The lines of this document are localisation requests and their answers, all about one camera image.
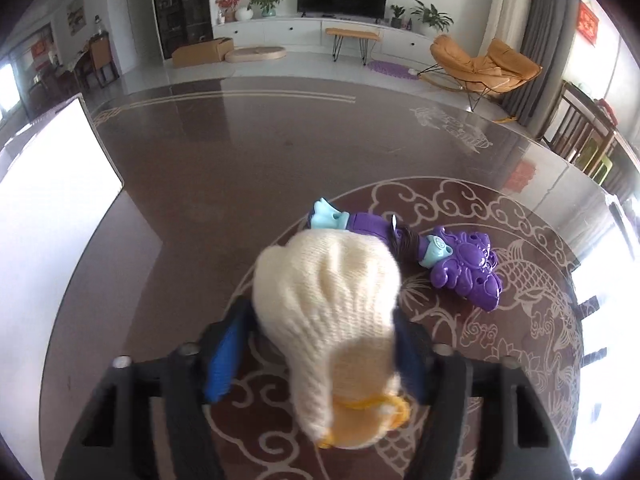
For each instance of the red door banner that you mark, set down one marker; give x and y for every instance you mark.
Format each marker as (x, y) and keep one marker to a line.
(38, 49)

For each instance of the dark glass desktop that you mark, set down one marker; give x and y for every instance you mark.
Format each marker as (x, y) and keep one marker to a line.
(225, 170)

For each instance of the red flower arrangement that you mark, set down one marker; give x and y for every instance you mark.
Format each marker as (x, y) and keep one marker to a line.
(227, 4)

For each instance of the dark wooden chair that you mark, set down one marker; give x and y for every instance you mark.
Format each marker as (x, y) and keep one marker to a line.
(575, 125)

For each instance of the brown wooden side cabinet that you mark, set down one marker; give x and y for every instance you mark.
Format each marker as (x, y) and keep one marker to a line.
(104, 57)

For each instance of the purple teal doll figure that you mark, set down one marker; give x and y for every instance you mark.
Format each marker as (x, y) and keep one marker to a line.
(370, 225)

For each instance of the white round vase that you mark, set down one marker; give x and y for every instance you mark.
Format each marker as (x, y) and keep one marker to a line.
(243, 13)

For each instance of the orange rocking chair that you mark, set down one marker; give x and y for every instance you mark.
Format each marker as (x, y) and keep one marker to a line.
(465, 65)

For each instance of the brown cardboard box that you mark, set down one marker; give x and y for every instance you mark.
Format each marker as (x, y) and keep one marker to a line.
(200, 52)

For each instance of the covered standing air conditioner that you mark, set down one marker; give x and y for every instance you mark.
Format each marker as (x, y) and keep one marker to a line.
(507, 10)

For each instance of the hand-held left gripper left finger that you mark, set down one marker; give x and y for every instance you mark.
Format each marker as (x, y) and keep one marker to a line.
(225, 360)

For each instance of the bushy green potted plant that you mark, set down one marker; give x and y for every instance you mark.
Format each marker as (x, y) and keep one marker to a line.
(267, 1)

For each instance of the framed wall painting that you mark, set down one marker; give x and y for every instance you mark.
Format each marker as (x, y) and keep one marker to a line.
(75, 14)

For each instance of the large green potted plant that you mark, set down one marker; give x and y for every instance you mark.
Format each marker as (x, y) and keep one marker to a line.
(431, 16)

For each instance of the white television cabinet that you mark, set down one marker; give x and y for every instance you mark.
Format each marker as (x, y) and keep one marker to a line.
(300, 35)

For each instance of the red wall decoration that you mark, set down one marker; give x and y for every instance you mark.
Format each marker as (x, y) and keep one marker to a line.
(588, 21)

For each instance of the wooden bench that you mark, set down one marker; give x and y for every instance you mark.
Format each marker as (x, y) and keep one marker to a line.
(352, 33)

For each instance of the white door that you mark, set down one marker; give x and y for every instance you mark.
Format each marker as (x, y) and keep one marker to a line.
(142, 10)

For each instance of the grey curtain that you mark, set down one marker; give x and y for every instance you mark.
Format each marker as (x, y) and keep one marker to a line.
(540, 35)

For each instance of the green plastic stool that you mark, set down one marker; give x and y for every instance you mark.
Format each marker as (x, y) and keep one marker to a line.
(601, 167)

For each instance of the cream knitted cloth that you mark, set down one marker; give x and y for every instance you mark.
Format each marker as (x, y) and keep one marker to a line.
(325, 300)

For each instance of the small green potted plant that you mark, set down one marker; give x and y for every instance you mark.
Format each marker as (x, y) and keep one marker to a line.
(398, 15)

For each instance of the dark glass display cabinet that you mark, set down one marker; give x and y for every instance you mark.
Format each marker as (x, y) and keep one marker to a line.
(180, 5)

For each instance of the purple floor mat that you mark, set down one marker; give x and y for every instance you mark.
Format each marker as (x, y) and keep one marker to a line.
(392, 70)

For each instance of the beige round floor tray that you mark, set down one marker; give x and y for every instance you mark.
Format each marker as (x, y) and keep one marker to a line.
(255, 54)

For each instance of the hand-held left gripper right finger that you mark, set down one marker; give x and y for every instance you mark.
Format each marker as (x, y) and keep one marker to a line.
(412, 360)

